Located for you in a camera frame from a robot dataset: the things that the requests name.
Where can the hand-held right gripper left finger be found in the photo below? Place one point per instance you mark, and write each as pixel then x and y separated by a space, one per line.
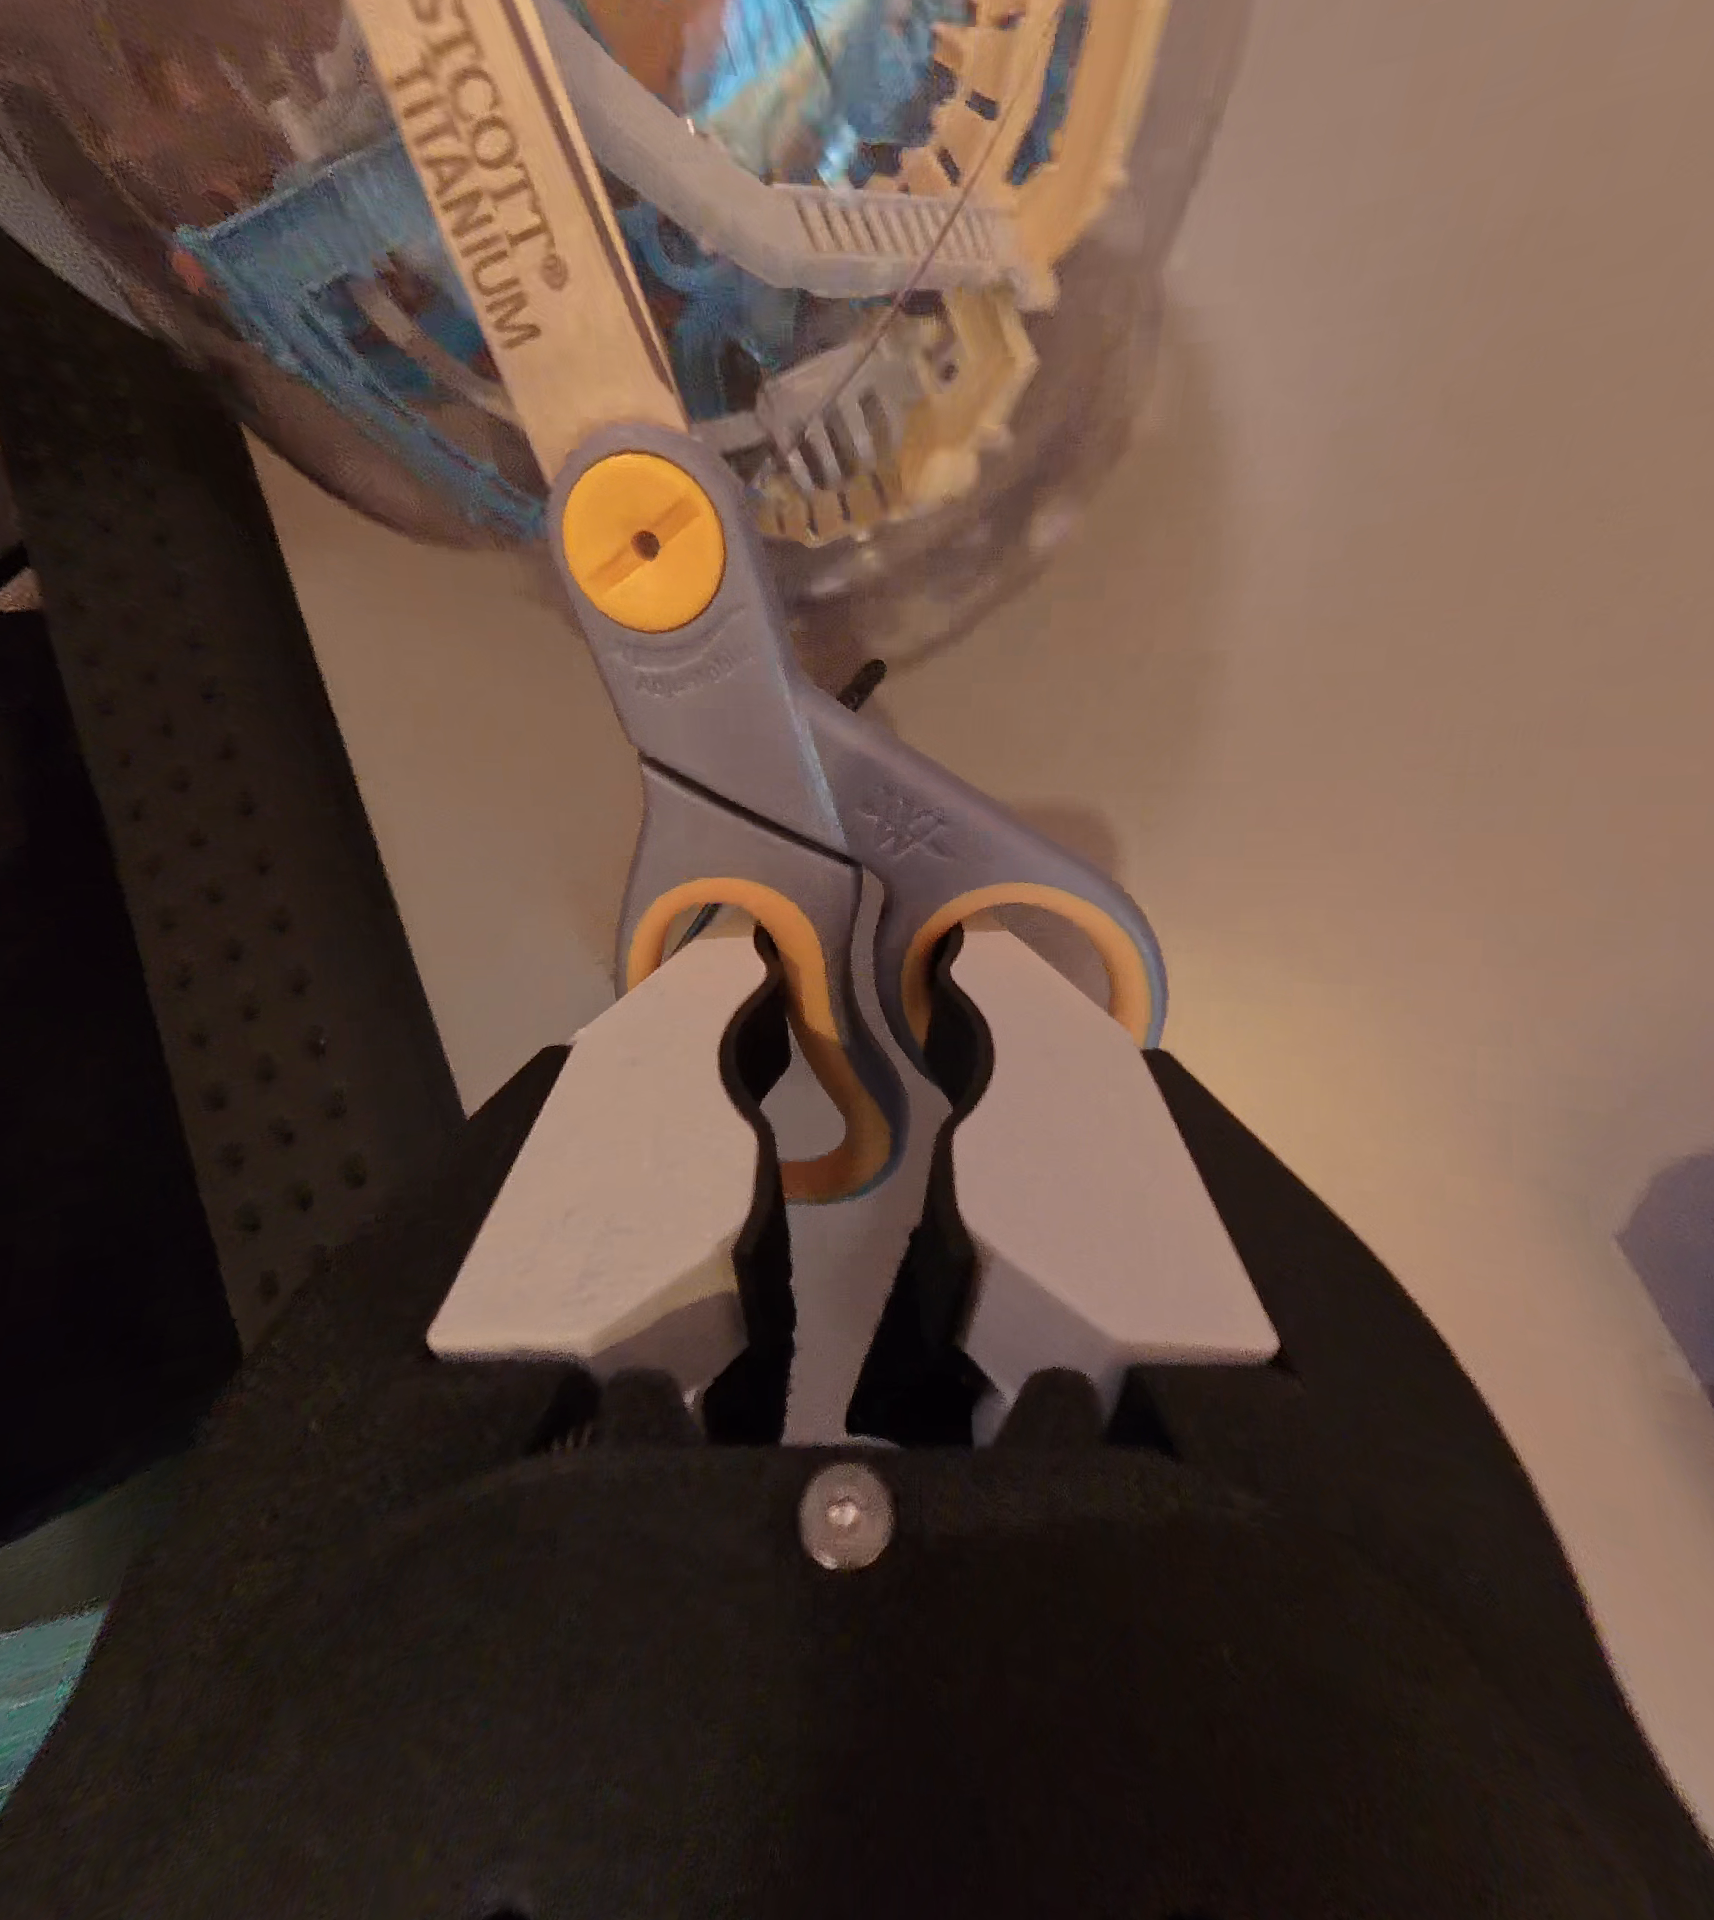
pixel 602 1201

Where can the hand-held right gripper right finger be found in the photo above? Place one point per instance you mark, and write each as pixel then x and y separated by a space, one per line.
pixel 1112 1201

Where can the orange grey scissors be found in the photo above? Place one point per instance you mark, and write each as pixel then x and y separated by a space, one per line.
pixel 709 720

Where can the clear maze ball toy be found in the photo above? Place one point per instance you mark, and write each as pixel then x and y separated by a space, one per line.
pixel 918 300

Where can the black perforated wrist rest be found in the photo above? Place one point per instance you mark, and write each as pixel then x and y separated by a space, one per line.
pixel 229 900

